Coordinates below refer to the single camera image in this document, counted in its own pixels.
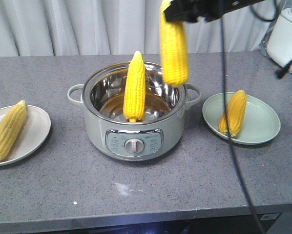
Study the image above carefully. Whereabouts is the green round plate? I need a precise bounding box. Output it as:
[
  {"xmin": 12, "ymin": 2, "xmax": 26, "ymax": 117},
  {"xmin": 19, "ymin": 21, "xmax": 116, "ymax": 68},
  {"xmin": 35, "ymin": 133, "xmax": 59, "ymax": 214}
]
[{"xmin": 202, "ymin": 93, "xmax": 281, "ymax": 145}]

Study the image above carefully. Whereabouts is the yellow corn cob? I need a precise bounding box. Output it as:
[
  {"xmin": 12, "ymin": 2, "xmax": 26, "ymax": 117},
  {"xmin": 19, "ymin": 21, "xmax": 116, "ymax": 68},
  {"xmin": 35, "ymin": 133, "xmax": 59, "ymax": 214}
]
[
  {"xmin": 123, "ymin": 51, "xmax": 146, "ymax": 122},
  {"xmin": 0, "ymin": 100, "xmax": 27, "ymax": 161},
  {"xmin": 160, "ymin": 0, "xmax": 189, "ymax": 87},
  {"xmin": 218, "ymin": 90, "xmax": 247, "ymax": 137}
]

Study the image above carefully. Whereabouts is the green electric cooking pot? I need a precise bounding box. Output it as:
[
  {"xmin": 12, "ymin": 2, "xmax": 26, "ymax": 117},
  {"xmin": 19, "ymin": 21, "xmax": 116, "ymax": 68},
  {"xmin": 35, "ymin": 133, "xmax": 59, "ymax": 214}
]
[{"xmin": 67, "ymin": 62, "xmax": 201, "ymax": 161}]

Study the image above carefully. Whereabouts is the white round plate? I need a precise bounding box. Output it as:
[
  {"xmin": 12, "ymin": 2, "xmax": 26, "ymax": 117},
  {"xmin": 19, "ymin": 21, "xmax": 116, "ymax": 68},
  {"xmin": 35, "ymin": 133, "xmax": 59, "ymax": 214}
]
[{"xmin": 0, "ymin": 105, "xmax": 51, "ymax": 166}]

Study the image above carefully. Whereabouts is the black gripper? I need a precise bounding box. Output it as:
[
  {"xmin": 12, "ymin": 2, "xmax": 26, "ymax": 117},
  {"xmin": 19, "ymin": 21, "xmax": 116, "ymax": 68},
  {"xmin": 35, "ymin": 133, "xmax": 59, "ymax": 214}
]
[{"xmin": 164, "ymin": 0, "xmax": 259, "ymax": 23}]

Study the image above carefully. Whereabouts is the black cable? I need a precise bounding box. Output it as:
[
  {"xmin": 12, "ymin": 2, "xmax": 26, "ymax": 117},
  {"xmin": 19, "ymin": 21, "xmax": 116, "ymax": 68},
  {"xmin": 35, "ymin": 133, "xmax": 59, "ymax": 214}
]
[{"xmin": 219, "ymin": 17, "xmax": 266, "ymax": 234}]

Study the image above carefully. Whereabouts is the white kitchen appliance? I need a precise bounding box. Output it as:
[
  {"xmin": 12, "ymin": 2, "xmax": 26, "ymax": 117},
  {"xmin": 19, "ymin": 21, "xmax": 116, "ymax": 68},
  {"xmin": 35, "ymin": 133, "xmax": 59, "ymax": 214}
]
[{"xmin": 267, "ymin": 0, "xmax": 292, "ymax": 73}]

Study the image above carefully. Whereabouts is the grey curtain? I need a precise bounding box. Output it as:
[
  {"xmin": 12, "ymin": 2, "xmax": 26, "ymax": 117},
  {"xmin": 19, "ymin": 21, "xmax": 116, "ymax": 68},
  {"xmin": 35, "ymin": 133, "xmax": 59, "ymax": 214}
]
[{"xmin": 0, "ymin": 0, "xmax": 271, "ymax": 57}]

